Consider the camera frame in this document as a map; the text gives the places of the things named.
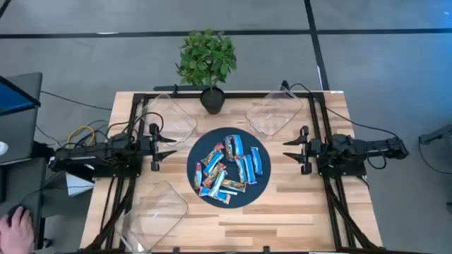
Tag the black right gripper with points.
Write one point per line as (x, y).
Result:
(306, 150)

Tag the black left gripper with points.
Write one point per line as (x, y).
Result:
(154, 148)

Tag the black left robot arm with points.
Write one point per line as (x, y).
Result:
(88, 155)

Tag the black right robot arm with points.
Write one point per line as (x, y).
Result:
(353, 146)

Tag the clear plastic bin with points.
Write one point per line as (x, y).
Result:
(169, 116)
(273, 113)
(155, 215)

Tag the round dark blue woven mat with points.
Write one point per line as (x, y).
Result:
(261, 190)

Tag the white paper sheet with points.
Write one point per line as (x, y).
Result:
(79, 187)

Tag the green plant in black pot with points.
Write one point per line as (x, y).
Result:
(206, 56)

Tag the grey metal stand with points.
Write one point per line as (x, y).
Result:
(438, 134)

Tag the computer monitor blue screen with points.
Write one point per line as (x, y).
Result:
(14, 98)

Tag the white round object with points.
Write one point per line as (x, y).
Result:
(1, 148)

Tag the person's hand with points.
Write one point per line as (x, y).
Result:
(16, 236)

